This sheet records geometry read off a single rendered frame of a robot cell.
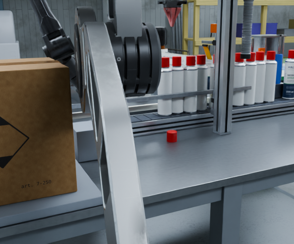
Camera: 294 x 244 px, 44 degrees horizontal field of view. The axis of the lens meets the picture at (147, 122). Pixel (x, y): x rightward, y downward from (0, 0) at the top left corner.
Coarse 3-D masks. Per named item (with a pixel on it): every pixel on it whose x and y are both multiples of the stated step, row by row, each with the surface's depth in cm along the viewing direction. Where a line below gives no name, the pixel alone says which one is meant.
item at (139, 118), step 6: (264, 102) 150; (276, 102) 150; (282, 102) 150; (234, 108) 140; (144, 114) 133; (150, 114) 133; (156, 114) 133; (174, 114) 132; (180, 114) 132; (186, 114) 132; (192, 114) 132; (132, 120) 125; (138, 120) 125; (144, 120) 125; (150, 120) 126
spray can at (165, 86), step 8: (168, 64) 126; (168, 72) 126; (160, 80) 127; (168, 80) 127; (160, 88) 128; (168, 88) 127; (160, 104) 129; (168, 104) 129; (160, 112) 130; (168, 112) 130
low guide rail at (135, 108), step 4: (208, 100) 143; (148, 104) 133; (152, 104) 133; (156, 104) 134; (132, 108) 130; (136, 108) 131; (140, 108) 131; (144, 108) 132; (148, 108) 133; (152, 108) 133; (156, 108) 134; (76, 112) 122; (80, 112) 122; (76, 116) 122; (80, 116) 123; (84, 116) 123; (88, 116) 124
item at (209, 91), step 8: (240, 88) 139; (248, 88) 140; (144, 96) 123; (152, 96) 124; (160, 96) 125; (168, 96) 126; (176, 96) 128; (184, 96) 129; (72, 104) 113; (80, 104) 114
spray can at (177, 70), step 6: (174, 60) 129; (180, 60) 129; (174, 66) 129; (180, 66) 130; (174, 72) 129; (180, 72) 129; (174, 78) 129; (180, 78) 129; (174, 84) 130; (180, 84) 130; (174, 90) 130; (180, 90) 130; (174, 102) 131; (180, 102) 132; (174, 108) 132; (180, 108) 132
